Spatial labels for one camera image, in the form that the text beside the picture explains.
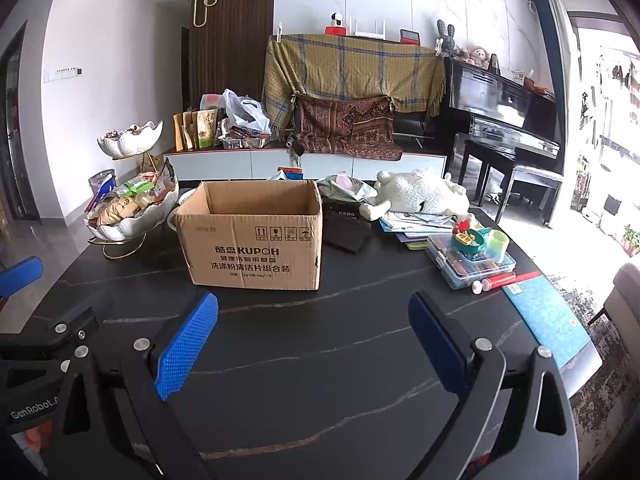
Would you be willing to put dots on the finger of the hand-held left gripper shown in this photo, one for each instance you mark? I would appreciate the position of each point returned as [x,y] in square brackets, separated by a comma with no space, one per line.
[92,305]
[20,275]

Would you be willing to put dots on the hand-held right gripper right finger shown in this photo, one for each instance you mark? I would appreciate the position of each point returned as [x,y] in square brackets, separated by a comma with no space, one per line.
[440,340]

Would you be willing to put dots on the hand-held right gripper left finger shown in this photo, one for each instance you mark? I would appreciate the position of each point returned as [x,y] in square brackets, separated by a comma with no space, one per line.
[187,345]

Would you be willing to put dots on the brown cardboard box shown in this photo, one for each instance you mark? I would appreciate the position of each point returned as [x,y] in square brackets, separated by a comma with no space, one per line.
[250,250]

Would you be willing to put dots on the black marble desktop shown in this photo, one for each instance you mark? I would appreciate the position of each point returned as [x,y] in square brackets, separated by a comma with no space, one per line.
[350,320]

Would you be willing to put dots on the clear plastic storage box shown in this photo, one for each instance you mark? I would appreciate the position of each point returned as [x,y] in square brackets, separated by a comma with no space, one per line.
[465,272]

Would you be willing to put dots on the red white tube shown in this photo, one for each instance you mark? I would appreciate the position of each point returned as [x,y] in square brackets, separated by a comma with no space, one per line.
[495,281]

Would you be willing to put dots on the white shell tiered snack stand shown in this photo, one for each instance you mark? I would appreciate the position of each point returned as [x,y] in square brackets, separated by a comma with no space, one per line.
[130,220]

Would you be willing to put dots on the green toy boat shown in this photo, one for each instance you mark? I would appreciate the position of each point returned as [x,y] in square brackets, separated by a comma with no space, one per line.
[470,240]

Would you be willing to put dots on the blue booklet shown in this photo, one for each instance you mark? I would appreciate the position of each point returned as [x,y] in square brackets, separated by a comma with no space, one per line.
[547,320]

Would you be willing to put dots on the green yellow cup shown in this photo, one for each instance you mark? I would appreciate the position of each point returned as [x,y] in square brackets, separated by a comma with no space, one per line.
[498,247]

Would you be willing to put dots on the pile of snack packets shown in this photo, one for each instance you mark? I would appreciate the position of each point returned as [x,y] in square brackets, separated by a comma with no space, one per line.
[130,195]

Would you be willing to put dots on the stack of books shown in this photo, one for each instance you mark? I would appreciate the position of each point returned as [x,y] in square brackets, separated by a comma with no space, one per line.
[410,227]

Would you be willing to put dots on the dark door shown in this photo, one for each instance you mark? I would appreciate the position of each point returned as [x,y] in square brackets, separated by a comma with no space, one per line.
[20,135]

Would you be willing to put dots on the black pouch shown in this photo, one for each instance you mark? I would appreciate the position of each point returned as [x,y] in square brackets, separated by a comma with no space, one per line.
[345,230]

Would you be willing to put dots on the white plush sheep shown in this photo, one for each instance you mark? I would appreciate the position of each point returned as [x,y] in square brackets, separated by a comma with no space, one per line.
[420,192]

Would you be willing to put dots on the patterned rug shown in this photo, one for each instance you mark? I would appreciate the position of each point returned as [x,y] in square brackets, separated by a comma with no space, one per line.
[610,385]

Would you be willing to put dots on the pale green bag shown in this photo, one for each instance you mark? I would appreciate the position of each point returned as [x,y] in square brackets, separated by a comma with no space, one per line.
[345,187]

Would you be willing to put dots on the white tv cabinet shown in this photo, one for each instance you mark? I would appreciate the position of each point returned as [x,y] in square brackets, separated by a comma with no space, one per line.
[225,165]

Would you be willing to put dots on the grey sofa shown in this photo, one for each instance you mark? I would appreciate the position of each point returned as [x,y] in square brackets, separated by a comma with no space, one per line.
[625,305]

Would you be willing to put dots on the piano bench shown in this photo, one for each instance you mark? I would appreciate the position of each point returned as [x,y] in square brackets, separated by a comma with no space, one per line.
[537,177]

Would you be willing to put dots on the brown snack pouch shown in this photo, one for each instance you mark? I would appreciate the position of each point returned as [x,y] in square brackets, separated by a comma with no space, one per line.
[191,130]
[179,132]

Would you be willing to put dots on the green label snack pouch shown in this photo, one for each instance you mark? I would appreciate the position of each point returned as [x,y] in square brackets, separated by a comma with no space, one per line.
[207,129]

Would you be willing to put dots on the foil food tray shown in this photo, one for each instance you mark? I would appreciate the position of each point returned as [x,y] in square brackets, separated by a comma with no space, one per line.
[245,140]

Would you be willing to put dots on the bunch of keys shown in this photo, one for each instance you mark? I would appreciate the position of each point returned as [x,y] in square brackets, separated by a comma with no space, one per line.
[295,151]

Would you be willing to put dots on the brown patterned cloth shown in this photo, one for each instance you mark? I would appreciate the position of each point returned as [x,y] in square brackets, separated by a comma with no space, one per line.
[350,127]

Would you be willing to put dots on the white plastic bag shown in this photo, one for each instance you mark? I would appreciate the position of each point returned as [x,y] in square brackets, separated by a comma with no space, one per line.
[245,112]

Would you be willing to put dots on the black piano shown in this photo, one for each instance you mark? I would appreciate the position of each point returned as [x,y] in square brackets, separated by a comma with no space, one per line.
[495,100]

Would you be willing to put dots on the yellow plaid blanket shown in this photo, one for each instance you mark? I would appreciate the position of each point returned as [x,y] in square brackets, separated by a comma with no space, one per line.
[350,70]

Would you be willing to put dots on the pink plush bear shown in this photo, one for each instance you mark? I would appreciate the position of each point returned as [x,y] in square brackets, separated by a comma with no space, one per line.
[477,56]

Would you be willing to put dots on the grey plush bunny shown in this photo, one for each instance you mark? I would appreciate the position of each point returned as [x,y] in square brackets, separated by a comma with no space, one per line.
[445,40]

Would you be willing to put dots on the red desk clock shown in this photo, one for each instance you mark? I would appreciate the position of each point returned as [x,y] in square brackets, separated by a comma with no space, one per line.
[410,36]

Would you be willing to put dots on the dark wooden cabinet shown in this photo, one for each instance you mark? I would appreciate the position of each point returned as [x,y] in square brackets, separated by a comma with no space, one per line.
[235,35]

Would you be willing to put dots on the white router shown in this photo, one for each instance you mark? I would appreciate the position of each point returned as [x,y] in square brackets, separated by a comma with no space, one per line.
[369,32]

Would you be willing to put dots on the wall switch panel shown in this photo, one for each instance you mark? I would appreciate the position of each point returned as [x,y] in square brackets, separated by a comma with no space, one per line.
[62,75]

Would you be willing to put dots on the white red home camera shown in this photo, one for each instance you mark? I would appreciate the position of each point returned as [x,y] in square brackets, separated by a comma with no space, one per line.
[335,24]

